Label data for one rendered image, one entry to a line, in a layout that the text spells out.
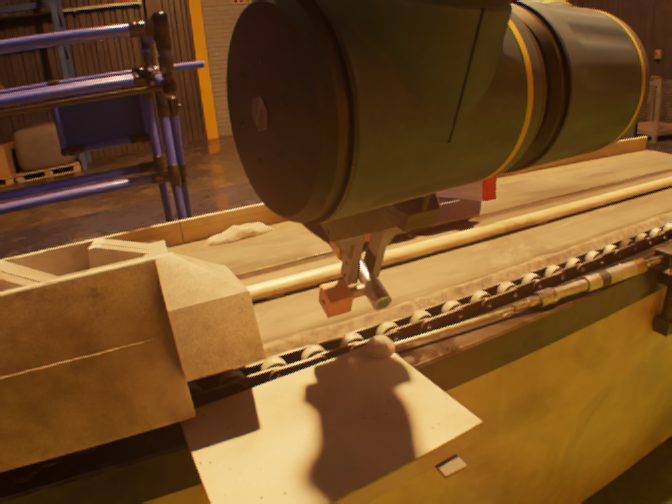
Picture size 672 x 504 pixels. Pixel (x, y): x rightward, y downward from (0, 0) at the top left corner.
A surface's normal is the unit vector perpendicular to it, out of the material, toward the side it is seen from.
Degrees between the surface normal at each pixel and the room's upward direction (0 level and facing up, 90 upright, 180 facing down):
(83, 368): 80
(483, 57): 110
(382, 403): 0
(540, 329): 90
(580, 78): 83
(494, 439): 90
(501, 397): 90
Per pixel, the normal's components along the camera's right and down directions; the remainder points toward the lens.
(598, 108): 0.54, 0.46
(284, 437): -0.08, -0.93
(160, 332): 0.40, 0.15
